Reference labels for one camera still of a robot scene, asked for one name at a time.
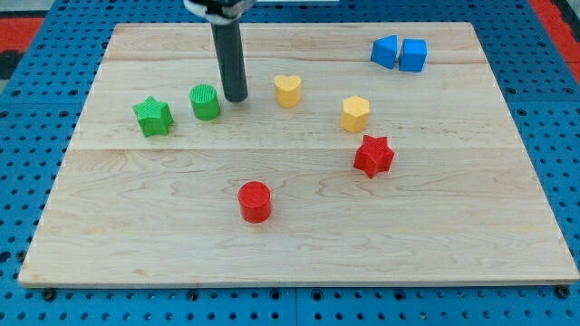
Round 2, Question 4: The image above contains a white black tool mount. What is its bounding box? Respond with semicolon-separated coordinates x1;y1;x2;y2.
183;0;255;24

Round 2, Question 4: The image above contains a red cylinder block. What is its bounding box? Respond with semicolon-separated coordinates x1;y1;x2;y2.
237;181;272;224

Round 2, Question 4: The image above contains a green star block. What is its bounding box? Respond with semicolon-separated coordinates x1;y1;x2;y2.
132;96;173;138

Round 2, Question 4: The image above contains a blue cube block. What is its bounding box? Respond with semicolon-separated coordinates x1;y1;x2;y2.
399;39;428;72

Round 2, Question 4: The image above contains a yellow heart block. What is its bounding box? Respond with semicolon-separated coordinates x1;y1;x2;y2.
274;75;302;109

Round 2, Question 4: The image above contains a yellow hexagon block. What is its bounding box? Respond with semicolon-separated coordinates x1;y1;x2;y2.
341;96;370;133

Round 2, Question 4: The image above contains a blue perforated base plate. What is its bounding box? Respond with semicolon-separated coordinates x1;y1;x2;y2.
1;1;579;325

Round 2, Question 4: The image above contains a red star block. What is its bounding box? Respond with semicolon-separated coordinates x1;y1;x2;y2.
353;135;395;178

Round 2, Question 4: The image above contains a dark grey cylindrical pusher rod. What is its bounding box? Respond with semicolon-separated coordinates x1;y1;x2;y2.
211;19;248;102

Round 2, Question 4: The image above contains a blue triangular prism block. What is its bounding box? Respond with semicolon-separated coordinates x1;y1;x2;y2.
370;35;398;69

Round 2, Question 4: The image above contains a light wooden board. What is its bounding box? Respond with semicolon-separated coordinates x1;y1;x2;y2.
18;23;579;289

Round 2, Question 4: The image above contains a green cylinder block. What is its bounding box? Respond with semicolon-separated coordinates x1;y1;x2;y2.
189;84;221;120

